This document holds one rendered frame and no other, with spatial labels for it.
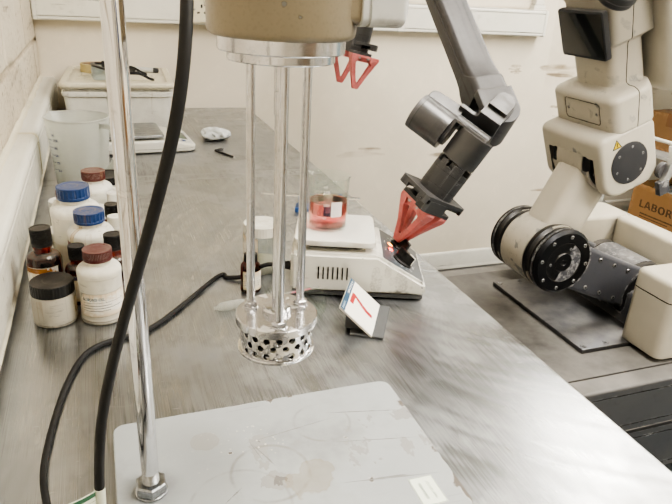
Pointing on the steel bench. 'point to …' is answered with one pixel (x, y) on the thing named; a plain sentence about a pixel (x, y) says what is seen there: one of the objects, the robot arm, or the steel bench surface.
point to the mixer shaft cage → (269, 334)
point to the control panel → (395, 253)
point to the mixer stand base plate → (294, 453)
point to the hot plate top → (355, 235)
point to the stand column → (112, 16)
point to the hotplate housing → (333, 258)
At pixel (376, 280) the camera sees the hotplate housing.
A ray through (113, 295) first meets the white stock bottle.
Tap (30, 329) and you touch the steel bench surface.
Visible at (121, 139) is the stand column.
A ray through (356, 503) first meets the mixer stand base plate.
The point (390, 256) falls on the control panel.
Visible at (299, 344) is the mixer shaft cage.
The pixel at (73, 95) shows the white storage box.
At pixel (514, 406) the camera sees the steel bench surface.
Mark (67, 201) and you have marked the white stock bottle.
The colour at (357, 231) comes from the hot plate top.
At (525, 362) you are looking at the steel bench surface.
